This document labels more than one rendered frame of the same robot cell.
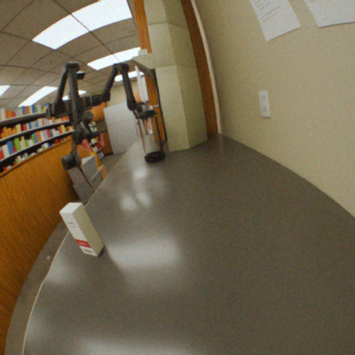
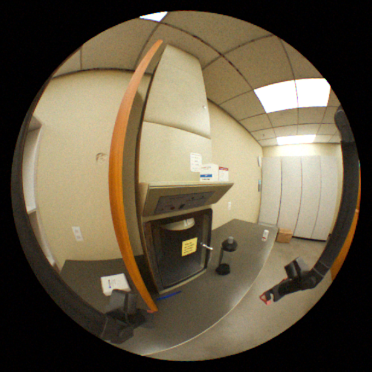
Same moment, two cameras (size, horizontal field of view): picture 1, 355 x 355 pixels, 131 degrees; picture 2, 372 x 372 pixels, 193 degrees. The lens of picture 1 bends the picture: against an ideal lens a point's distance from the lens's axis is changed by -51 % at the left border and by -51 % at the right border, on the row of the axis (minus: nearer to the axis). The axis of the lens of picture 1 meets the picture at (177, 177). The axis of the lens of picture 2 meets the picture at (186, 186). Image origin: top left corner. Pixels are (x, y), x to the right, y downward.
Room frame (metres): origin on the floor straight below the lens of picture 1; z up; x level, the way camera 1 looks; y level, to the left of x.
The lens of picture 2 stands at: (1.23, 0.33, 1.51)
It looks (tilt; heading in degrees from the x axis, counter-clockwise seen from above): 3 degrees down; 235
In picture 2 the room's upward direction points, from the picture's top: straight up
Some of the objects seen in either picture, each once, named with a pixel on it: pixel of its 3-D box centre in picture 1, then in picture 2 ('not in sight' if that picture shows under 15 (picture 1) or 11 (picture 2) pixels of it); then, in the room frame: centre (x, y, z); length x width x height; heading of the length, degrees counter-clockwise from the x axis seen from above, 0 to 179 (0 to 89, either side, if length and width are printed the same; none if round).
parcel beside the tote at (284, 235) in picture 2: not in sight; (284, 235); (-1.72, 0.51, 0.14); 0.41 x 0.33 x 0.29; 97
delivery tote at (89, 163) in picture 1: (83, 169); not in sight; (2.66, 1.71, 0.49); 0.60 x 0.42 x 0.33; 1
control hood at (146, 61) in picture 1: (145, 69); (194, 197); (1.02, 0.08, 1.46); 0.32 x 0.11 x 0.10; 1
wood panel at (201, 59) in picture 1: (173, 52); (119, 151); (1.25, -0.13, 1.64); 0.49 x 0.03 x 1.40; 91
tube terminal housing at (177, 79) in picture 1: (178, 83); (169, 219); (1.02, -0.10, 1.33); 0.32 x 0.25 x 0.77; 1
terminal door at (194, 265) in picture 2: (160, 107); (185, 255); (1.02, 0.03, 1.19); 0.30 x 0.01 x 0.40; 0
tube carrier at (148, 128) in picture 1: (150, 135); (226, 258); (0.77, 0.09, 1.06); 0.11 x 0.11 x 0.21
